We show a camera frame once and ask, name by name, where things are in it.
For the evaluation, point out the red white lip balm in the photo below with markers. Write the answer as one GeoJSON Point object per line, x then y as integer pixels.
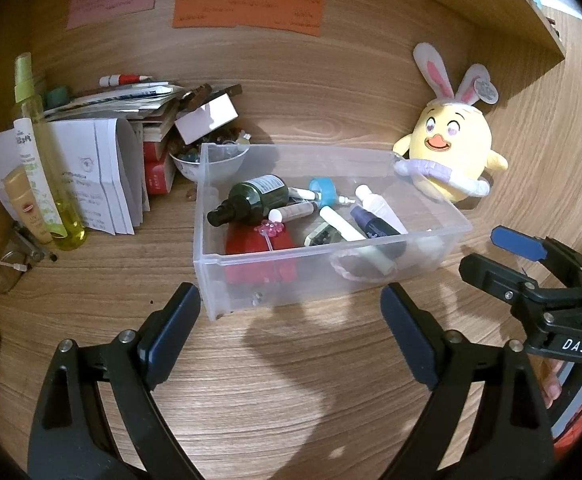
{"type": "Point", "coordinates": [292, 212]}

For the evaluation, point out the person's right hand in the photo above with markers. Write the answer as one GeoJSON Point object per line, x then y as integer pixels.
{"type": "Point", "coordinates": [548, 377]}

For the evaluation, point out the yellow green spray bottle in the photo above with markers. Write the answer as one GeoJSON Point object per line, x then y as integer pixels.
{"type": "Point", "coordinates": [39, 157]}

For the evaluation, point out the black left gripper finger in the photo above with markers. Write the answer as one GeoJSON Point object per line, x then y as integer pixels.
{"type": "Point", "coordinates": [71, 436]}
{"type": "Point", "coordinates": [497, 280]}
{"type": "Point", "coordinates": [484, 418]}

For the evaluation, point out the floral square tin box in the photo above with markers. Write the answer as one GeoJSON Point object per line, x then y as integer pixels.
{"type": "Point", "coordinates": [322, 235]}

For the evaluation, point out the red box in bin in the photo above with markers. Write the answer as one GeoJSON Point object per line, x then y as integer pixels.
{"type": "Point", "coordinates": [256, 244]}

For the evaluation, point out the white cream tube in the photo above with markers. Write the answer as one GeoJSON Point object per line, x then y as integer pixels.
{"type": "Point", "coordinates": [377, 205]}

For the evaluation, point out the eyeglasses on desk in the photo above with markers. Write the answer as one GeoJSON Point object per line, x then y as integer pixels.
{"type": "Point", "coordinates": [23, 252]}

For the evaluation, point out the yellow chick bunny plush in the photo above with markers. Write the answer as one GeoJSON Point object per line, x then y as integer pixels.
{"type": "Point", "coordinates": [451, 143]}

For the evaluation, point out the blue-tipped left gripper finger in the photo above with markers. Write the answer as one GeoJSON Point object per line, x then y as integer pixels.
{"type": "Point", "coordinates": [520, 244]}

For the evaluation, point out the orange paper note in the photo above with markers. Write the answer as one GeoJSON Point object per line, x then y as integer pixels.
{"type": "Point", "coordinates": [302, 16]}

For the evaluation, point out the clear plastic storage bin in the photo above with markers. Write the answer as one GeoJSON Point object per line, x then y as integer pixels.
{"type": "Point", "coordinates": [434, 225]}

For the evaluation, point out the dark purple small bottle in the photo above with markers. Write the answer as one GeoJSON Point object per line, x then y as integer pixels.
{"type": "Point", "coordinates": [375, 227]}

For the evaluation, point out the stack of papers magazines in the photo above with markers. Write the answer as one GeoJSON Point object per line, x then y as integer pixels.
{"type": "Point", "coordinates": [136, 101]}

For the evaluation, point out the red book stack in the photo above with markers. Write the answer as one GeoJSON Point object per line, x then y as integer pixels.
{"type": "Point", "coordinates": [159, 168]}

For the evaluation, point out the small white cardboard box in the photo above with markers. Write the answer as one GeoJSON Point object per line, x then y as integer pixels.
{"type": "Point", "coordinates": [217, 110]}

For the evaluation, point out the red white marker pen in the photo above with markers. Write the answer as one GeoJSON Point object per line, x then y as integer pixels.
{"type": "Point", "coordinates": [122, 80]}

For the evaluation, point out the white paper boxes stack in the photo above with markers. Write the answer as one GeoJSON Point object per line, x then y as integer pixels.
{"type": "Point", "coordinates": [101, 166]}

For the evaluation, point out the dark green spray bottle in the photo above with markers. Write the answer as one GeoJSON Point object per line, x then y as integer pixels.
{"type": "Point", "coordinates": [250, 201]}

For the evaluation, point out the blue cap white pen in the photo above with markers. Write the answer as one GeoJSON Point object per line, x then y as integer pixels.
{"type": "Point", "coordinates": [321, 191]}

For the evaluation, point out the white ceramic bowl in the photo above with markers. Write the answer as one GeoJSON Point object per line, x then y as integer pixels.
{"type": "Point", "coordinates": [222, 160]}

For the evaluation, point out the beige cosmetic tube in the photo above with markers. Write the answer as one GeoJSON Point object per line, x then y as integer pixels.
{"type": "Point", "coordinates": [23, 201]}

